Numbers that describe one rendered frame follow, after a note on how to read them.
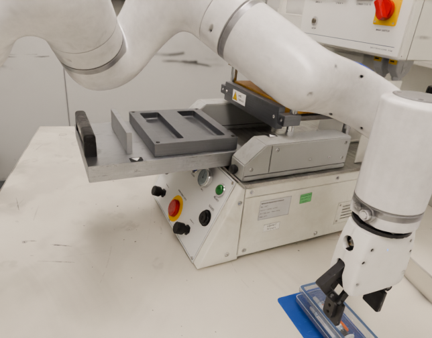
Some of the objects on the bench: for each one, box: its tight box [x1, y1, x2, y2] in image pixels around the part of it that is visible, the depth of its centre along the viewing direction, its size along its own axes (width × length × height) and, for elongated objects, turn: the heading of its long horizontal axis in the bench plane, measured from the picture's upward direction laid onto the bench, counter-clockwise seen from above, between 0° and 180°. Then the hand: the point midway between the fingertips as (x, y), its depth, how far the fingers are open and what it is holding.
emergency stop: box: [168, 199, 180, 217], centre depth 80 cm, size 2×4×4 cm, turn 15°
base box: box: [150, 168, 360, 269], centre depth 88 cm, size 54×38×17 cm
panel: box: [153, 167, 237, 263], centre depth 79 cm, size 2×30×19 cm, turn 15°
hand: (353, 304), depth 52 cm, fingers open, 7 cm apart
